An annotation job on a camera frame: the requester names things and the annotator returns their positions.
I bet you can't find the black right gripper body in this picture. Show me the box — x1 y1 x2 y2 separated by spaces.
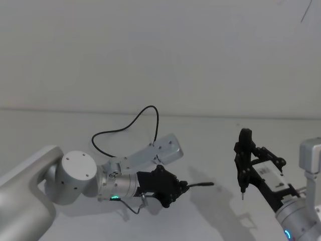
250 160 302 213

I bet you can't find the plain pale wall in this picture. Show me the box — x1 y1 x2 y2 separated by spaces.
0 0 321 118

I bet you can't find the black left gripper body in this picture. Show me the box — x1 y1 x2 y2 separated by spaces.
136 164 177 209

